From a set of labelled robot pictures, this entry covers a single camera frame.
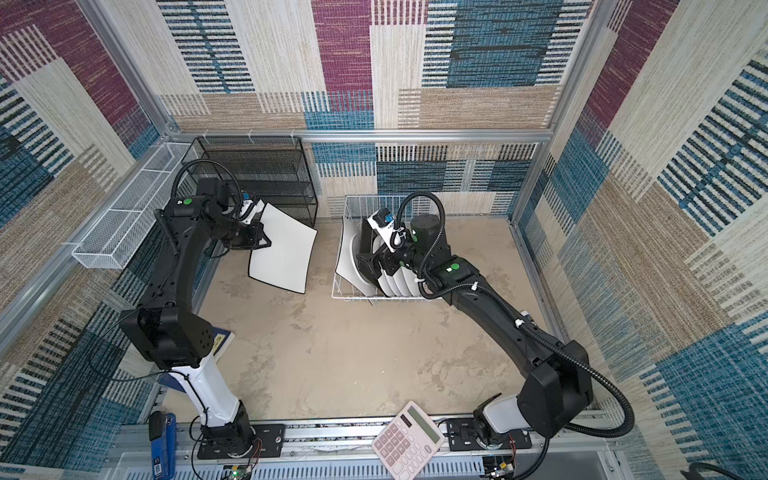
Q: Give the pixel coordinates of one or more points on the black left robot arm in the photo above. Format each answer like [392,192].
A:
[165,330]

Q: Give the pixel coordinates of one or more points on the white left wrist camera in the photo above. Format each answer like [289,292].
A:
[251,211]

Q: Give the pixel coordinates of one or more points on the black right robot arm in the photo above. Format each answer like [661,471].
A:
[557,379]

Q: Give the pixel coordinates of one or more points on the pink calculator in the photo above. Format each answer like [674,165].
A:
[408,442]

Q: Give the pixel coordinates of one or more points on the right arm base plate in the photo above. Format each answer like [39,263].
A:
[470,434]

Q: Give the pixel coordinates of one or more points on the white wire wall basket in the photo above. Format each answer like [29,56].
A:
[120,229]

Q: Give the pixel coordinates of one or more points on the black square plate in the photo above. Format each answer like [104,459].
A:
[365,258]

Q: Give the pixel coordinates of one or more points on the aluminium front rail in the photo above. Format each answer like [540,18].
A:
[342,448]

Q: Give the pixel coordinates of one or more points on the black mesh shelf rack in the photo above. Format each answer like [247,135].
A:
[273,169]

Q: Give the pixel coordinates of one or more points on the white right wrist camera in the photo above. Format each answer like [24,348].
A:
[383,223]

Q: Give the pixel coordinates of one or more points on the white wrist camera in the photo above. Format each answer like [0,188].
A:
[251,211]
[383,223]

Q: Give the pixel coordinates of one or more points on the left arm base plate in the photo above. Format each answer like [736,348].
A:
[259,440]

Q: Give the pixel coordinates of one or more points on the white round plate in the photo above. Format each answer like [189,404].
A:
[405,284]
[399,284]
[412,282]
[383,280]

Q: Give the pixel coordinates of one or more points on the white wire dish rack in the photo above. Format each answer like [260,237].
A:
[421,220]

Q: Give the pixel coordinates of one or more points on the white square plate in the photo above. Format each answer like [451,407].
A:
[285,263]
[346,266]

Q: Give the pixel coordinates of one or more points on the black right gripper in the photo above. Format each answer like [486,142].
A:
[385,256]

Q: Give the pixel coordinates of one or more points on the blue utility tool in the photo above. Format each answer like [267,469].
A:
[163,439]

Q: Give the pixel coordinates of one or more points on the blue book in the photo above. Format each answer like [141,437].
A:
[221,342]

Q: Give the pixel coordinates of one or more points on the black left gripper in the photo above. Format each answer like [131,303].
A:
[256,233]

